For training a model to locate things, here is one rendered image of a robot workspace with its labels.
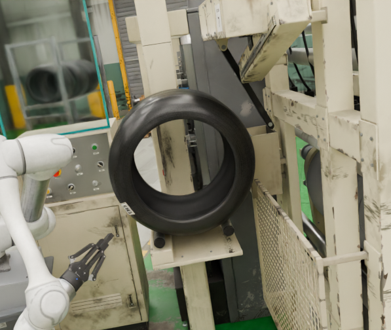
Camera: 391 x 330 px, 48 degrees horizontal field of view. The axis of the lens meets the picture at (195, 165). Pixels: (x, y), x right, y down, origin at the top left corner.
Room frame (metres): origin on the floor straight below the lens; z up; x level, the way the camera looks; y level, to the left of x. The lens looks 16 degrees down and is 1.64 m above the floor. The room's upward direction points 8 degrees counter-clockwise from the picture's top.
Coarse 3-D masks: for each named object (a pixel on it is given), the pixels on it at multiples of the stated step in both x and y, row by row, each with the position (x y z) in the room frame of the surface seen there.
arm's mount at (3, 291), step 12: (12, 252) 2.02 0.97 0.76; (12, 264) 1.88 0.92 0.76; (24, 264) 1.87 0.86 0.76; (0, 276) 1.76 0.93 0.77; (12, 276) 1.75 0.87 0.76; (24, 276) 1.75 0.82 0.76; (0, 288) 1.68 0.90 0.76; (12, 288) 1.69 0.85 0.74; (24, 288) 1.70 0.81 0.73; (0, 300) 1.68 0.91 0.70; (12, 300) 1.69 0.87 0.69; (24, 300) 1.70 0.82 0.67
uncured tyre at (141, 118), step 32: (160, 96) 1.64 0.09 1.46; (192, 96) 1.62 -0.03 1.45; (128, 128) 1.59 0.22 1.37; (224, 128) 1.59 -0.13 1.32; (128, 160) 1.57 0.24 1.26; (224, 160) 1.87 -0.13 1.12; (128, 192) 1.57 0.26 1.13; (160, 192) 1.86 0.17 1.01; (224, 192) 1.83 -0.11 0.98; (160, 224) 1.57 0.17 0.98; (192, 224) 1.58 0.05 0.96
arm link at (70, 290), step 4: (60, 280) 1.30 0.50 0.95; (64, 280) 1.32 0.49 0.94; (64, 284) 1.29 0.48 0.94; (68, 284) 1.30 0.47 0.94; (64, 288) 1.28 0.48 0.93; (68, 288) 1.29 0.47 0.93; (72, 288) 1.30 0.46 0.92; (68, 292) 1.28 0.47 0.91; (72, 292) 1.29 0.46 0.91; (72, 296) 1.29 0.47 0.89
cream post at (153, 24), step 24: (144, 0) 1.96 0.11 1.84; (144, 24) 1.96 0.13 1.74; (168, 24) 1.97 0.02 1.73; (144, 48) 1.95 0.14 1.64; (168, 48) 1.96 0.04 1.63; (168, 72) 1.96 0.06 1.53; (168, 144) 1.96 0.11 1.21; (168, 168) 1.96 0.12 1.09; (168, 192) 1.95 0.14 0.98; (192, 192) 1.96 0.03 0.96; (192, 264) 1.96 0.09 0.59; (192, 288) 1.96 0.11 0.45; (192, 312) 1.95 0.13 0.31
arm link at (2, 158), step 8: (0, 136) 1.55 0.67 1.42; (0, 144) 1.52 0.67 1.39; (8, 144) 1.52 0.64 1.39; (16, 144) 1.53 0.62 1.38; (0, 152) 1.50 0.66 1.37; (8, 152) 1.50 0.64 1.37; (16, 152) 1.51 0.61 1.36; (0, 160) 1.47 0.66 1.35; (8, 160) 1.48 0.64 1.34; (16, 160) 1.50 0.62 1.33; (24, 160) 1.51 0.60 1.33; (0, 168) 1.46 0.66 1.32; (8, 168) 1.47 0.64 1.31; (16, 168) 1.50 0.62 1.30; (24, 168) 1.52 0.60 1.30; (0, 176) 1.44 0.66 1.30; (16, 176) 1.49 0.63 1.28
